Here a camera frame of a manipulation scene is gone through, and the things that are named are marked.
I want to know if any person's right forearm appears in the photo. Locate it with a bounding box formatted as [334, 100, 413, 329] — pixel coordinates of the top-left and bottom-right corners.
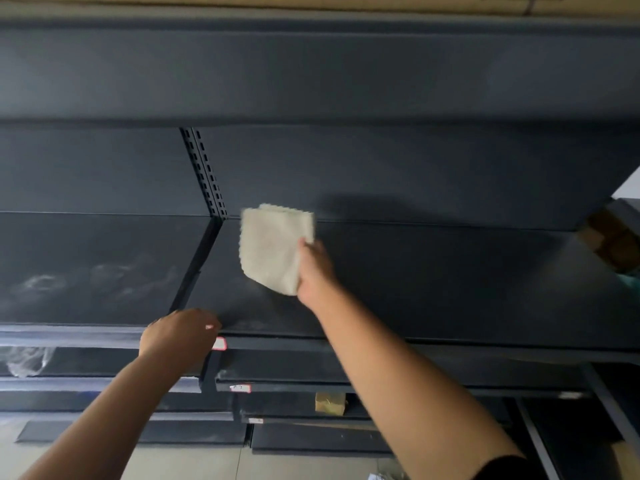
[304, 289, 526, 480]

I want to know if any clear plastic bag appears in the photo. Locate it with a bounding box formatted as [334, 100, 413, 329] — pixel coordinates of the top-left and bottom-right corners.
[4, 347, 53, 379]

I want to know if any grey metal shelf side frame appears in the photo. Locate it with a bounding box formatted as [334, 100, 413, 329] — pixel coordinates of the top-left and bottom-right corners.
[515, 364, 640, 480]

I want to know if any small brown cardboard box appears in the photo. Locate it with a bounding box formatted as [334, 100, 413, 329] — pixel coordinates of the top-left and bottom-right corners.
[315, 392, 348, 415]

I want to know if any dark grey shelf back panel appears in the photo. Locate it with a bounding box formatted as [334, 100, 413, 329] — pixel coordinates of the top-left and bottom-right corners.
[0, 126, 211, 217]
[197, 126, 640, 231]

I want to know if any black sleeve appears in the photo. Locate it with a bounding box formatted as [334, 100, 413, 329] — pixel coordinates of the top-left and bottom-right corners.
[471, 454, 540, 480]

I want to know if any dark grey metal shelf board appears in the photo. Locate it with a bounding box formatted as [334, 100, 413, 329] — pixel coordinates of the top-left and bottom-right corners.
[0, 347, 207, 394]
[215, 350, 593, 399]
[0, 391, 235, 422]
[234, 393, 513, 430]
[15, 419, 249, 447]
[0, 211, 221, 349]
[172, 218, 640, 365]
[0, 17, 640, 128]
[250, 423, 397, 458]

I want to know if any person's left forearm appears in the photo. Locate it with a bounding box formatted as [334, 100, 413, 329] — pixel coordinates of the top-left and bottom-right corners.
[19, 352, 201, 480]

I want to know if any person's right hand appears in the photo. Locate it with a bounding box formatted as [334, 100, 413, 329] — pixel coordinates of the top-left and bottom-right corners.
[296, 238, 336, 311]

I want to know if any person's left hand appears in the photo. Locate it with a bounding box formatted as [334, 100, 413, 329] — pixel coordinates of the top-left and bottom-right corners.
[138, 308, 223, 383]

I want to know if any slotted metal shelf upright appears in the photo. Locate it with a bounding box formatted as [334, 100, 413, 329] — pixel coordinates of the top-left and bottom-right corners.
[180, 127, 229, 219]

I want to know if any taped brown cardboard box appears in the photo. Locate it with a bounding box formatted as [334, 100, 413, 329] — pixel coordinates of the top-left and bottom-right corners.
[576, 198, 640, 275]

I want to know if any white cleaning cloth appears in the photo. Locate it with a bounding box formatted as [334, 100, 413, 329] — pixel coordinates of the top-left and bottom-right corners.
[239, 203, 317, 297]

